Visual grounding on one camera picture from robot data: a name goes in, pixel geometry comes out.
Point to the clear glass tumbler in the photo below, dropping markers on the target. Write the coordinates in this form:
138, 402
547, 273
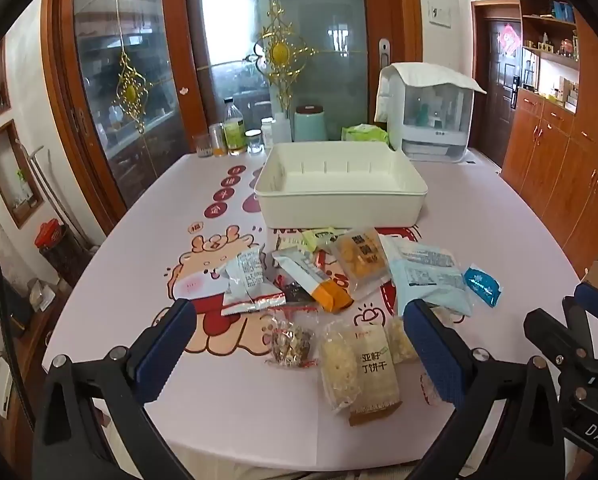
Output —
202, 146

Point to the clear mixed nut packet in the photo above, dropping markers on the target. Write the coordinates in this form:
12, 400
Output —
291, 342

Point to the white countertop storage cabinet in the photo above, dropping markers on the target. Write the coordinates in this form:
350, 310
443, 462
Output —
431, 120

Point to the small clear cracker packet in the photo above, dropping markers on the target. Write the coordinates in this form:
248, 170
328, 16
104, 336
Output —
401, 342

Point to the clear plastic bottle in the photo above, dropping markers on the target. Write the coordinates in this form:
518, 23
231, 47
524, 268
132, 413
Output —
234, 130

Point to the green snack packet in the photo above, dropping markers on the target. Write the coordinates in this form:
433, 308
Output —
321, 237

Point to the clear yellow cake packet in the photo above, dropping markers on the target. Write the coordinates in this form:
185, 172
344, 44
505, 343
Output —
361, 257

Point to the silver white snack packet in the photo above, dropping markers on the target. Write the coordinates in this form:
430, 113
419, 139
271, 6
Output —
246, 280

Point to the wooden wall cabinet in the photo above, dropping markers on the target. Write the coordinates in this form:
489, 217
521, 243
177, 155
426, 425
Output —
564, 150

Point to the teal canister with brown lid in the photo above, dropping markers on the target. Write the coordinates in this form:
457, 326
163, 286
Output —
310, 124

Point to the white cover cloth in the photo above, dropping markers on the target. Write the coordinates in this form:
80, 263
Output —
431, 76

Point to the wooden framed glass door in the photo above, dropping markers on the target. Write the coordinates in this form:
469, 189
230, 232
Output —
99, 60
324, 35

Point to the dark entry door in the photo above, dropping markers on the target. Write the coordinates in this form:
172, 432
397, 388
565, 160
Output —
501, 75

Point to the brown snack packet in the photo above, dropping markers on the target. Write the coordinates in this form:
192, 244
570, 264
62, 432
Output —
324, 262

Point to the white wall switch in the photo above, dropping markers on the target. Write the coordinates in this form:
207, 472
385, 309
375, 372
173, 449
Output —
440, 14

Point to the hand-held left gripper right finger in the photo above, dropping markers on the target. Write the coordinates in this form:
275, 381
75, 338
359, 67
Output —
439, 355

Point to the large clear cracker packet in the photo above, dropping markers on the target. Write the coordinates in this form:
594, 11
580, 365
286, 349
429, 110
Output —
364, 370

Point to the black bag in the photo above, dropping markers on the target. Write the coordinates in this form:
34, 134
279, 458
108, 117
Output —
9, 300

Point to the dark red snack packet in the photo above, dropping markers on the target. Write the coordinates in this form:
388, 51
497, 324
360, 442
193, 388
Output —
294, 293

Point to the gold door ornament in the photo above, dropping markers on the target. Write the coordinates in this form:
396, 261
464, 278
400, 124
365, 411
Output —
280, 52
130, 91

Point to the green tissue pack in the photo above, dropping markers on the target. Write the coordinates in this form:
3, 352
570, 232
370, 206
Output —
365, 134

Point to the small glass jar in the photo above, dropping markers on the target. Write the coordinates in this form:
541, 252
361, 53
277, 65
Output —
253, 142

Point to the orange white snack packet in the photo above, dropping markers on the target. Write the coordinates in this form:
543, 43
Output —
306, 276

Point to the small pale snack packet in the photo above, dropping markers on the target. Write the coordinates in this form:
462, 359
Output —
429, 390

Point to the grey metal pole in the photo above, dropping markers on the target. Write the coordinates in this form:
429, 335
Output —
54, 195

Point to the white plastic storage bin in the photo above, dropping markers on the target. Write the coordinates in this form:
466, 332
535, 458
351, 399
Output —
341, 187

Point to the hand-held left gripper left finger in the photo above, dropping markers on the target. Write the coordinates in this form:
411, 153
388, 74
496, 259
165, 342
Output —
164, 352

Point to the small blue snack packet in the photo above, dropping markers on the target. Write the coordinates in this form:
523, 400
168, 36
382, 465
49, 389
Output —
484, 285

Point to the light blue snack packet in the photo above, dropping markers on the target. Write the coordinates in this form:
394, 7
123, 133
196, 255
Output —
424, 272

